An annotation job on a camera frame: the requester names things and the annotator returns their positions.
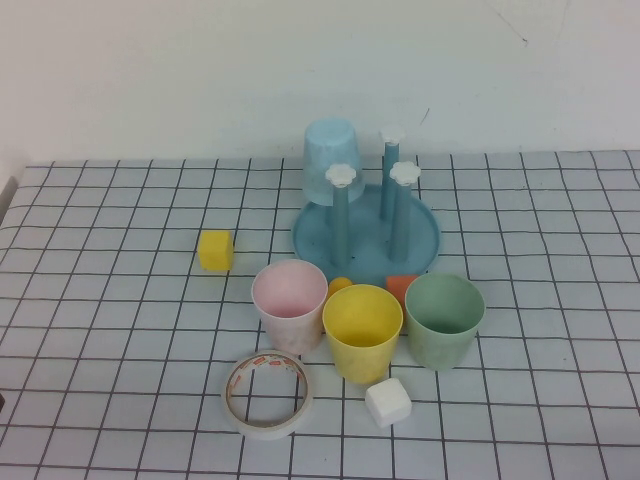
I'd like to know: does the pink plastic cup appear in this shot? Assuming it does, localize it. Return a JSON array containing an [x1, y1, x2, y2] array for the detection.
[[251, 259, 329, 356]]

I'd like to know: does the yellow foam cube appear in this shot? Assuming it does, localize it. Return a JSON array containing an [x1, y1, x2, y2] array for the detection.
[[197, 229, 235, 272]]

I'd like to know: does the white tape roll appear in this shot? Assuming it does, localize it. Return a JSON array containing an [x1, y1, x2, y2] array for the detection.
[[221, 350, 315, 441]]

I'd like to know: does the yellow plastic cup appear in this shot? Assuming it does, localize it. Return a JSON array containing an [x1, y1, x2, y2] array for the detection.
[[322, 284, 404, 385]]

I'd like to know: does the green plastic cup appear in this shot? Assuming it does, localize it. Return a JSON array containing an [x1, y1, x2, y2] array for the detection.
[[404, 272, 487, 372]]

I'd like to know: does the orange foam cube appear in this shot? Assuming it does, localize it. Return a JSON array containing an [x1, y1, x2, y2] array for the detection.
[[385, 273, 419, 307]]

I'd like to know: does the light blue plastic cup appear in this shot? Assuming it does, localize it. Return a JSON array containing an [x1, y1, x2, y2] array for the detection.
[[302, 117, 364, 207]]

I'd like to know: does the blue cup stand with pegs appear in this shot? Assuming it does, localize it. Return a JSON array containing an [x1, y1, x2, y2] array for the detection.
[[292, 124, 445, 287]]

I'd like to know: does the white grid-patterned table mat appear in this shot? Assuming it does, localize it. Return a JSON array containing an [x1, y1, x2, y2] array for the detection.
[[0, 149, 640, 480]]

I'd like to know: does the white foam cube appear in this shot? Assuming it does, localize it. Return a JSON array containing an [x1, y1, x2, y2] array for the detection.
[[365, 378, 414, 429]]

